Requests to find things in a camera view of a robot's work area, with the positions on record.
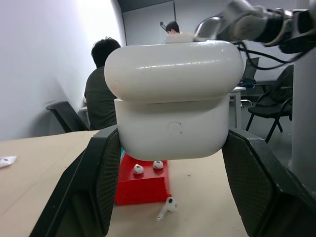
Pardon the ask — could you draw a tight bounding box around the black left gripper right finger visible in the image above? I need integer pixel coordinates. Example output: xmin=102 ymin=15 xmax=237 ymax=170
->
xmin=223 ymin=128 xmax=316 ymax=237

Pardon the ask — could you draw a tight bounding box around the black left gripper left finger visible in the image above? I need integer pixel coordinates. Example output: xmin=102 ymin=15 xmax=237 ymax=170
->
xmin=29 ymin=127 xmax=122 ymax=237

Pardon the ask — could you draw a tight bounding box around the white earbud charging case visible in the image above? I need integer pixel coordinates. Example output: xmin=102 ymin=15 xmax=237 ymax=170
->
xmin=104 ymin=40 xmax=245 ymax=160

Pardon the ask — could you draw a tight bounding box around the red plastic tray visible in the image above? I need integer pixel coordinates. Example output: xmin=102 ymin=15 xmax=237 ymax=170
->
xmin=114 ymin=153 xmax=171 ymax=207

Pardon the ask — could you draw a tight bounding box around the small white paper packet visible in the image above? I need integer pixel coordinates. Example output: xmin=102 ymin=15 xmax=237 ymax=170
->
xmin=0 ymin=155 xmax=17 ymax=169

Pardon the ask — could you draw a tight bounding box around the black office chair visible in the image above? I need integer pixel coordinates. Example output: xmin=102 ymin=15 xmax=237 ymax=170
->
xmin=45 ymin=101 xmax=90 ymax=134

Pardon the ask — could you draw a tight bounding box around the black folding chair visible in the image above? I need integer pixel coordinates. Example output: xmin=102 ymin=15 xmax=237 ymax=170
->
xmin=245 ymin=64 xmax=294 ymax=144

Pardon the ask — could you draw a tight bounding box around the seated person in green shirt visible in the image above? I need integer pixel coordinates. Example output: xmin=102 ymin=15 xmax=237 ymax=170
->
xmin=83 ymin=36 xmax=122 ymax=131

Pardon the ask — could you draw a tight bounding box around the white office desk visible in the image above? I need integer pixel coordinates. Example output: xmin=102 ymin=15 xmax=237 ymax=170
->
xmin=228 ymin=86 xmax=252 ymax=130

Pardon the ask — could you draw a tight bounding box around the dark open laptop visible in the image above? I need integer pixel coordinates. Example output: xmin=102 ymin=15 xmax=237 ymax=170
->
xmin=240 ymin=57 xmax=260 ymax=87

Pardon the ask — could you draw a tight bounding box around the black-haired person at desk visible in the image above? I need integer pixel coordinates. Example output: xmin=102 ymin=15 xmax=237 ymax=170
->
xmin=165 ymin=21 xmax=181 ymax=35

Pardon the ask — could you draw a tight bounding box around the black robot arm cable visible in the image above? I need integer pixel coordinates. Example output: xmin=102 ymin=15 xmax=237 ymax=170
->
xmin=233 ymin=40 xmax=308 ymax=65

